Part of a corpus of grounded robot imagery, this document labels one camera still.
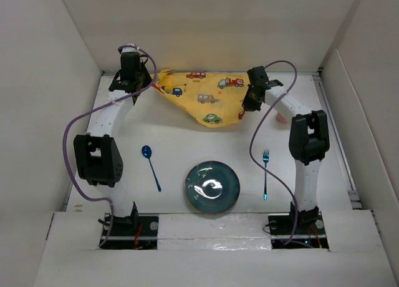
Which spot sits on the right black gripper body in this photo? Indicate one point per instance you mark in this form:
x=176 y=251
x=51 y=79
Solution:
x=250 y=102

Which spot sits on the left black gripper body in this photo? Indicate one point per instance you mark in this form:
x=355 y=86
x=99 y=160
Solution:
x=143 y=76

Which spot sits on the yellow car-print cloth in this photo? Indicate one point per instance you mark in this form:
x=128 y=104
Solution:
x=213 y=99

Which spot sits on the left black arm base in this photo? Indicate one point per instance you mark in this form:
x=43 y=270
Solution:
x=139 y=234

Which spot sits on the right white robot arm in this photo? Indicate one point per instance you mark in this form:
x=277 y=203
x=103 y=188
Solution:
x=308 y=139

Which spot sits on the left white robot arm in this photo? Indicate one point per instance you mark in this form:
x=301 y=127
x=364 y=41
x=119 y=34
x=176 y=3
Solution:
x=97 y=156

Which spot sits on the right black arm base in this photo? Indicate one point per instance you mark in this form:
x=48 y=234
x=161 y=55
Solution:
x=307 y=236

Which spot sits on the pink and white cup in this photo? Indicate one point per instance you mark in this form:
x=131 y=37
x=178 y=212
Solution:
x=281 y=119

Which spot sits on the blue metal fork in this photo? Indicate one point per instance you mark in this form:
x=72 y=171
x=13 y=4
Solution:
x=265 y=159

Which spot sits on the blue metal spoon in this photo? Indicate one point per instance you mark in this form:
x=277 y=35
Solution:
x=147 y=153

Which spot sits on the dark teal ceramic plate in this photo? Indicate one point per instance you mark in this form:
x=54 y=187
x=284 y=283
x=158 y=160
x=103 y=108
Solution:
x=212 y=187

